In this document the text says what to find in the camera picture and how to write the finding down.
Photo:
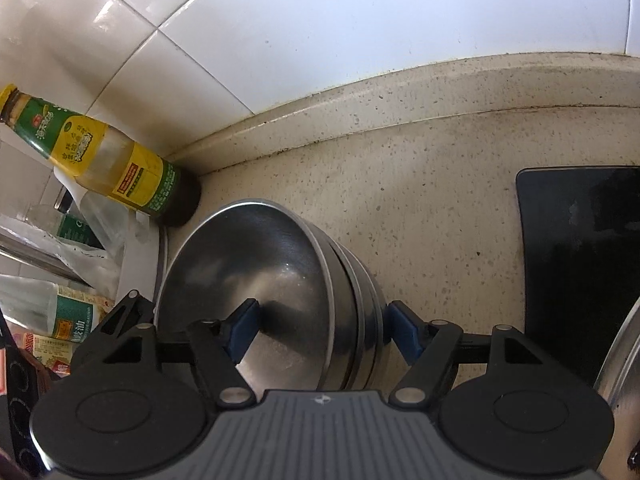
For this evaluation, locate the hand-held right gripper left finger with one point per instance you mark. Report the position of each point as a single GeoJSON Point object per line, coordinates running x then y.
{"type": "Point", "coordinates": [241, 332]}

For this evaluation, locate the black glass cooktop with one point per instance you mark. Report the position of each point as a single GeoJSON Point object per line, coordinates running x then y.
{"type": "Point", "coordinates": [580, 260]}

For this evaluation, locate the clear plastic bag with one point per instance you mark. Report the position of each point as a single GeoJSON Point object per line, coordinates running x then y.
{"type": "Point", "coordinates": [95, 240]}

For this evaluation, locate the yellow green label bottle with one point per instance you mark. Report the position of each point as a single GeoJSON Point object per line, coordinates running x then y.
{"type": "Point", "coordinates": [115, 165]}

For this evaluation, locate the stainless steel bowl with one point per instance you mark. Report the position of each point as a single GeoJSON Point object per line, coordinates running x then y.
{"type": "Point", "coordinates": [240, 260]}
{"type": "Point", "coordinates": [345, 310]}
{"type": "Point", "coordinates": [375, 320]}

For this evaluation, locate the green label clear bottle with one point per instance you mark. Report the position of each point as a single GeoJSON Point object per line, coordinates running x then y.
{"type": "Point", "coordinates": [50, 310]}

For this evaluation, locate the red printed packet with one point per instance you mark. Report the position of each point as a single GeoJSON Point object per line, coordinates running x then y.
{"type": "Point", "coordinates": [45, 360]}

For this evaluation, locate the small green label bottle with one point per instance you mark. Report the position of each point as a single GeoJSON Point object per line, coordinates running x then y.
{"type": "Point", "coordinates": [75, 230]}

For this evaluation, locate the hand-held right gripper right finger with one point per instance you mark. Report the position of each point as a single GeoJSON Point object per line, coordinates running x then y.
{"type": "Point", "coordinates": [405, 335]}

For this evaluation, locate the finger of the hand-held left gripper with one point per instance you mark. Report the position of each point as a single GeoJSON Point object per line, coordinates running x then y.
{"type": "Point", "coordinates": [122, 310]}

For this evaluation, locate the steel pot lid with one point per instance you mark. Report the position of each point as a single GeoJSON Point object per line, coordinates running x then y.
{"type": "Point", "coordinates": [622, 360]}

